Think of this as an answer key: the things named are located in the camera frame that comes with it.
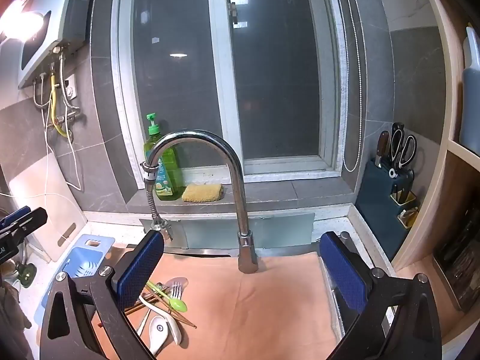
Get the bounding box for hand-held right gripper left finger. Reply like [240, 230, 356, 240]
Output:
[39, 229, 165, 360]

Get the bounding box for wall socket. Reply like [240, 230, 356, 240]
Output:
[62, 74, 77, 100]

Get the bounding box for yellow gas hose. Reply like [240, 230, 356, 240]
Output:
[49, 75, 73, 137]

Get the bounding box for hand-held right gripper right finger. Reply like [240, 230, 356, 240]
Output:
[319, 231, 443, 360]

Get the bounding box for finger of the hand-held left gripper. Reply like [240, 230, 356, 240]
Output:
[7, 208, 48, 244]
[0, 205, 32, 229]

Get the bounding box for flexible faucet sprayer extension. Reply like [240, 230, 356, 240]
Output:
[139, 159, 173, 241]

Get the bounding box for brown handled knife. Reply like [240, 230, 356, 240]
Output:
[375, 130, 391, 169]

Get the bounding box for kitchen scissors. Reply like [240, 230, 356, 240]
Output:
[388, 122, 418, 169]

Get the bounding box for green dish soap bottle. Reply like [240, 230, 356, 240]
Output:
[144, 112, 184, 201]

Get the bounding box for braided metal hose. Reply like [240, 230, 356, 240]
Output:
[59, 54, 81, 121]

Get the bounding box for white ceramic spoon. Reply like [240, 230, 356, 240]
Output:
[148, 314, 171, 357]
[137, 295, 183, 346]

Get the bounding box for white cable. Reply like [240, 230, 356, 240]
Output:
[0, 75, 83, 241]

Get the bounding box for white cutting board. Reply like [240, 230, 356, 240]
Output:
[7, 154, 88, 263]

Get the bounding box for yellow sponge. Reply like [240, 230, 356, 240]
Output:
[182, 184, 224, 203]

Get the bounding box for wooden shelf cabinet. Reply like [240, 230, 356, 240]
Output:
[390, 0, 480, 346]

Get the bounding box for green plastic spoon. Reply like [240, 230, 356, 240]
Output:
[146, 280, 188, 313]

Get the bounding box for white water heater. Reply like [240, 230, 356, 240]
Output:
[0, 0, 102, 91]

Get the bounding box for chrome kitchen faucet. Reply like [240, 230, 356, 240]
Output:
[140, 129, 259, 274]

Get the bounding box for orange cloth mat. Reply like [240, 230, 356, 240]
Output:
[90, 245, 340, 360]

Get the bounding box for blue knife block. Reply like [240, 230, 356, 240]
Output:
[355, 157, 419, 259]

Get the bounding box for person's left forearm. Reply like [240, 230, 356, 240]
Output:
[0, 277, 34, 360]

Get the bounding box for bead chain cord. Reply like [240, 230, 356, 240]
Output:
[332, 0, 364, 173]

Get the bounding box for blue plastic basket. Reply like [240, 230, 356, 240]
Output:
[34, 233, 116, 325]

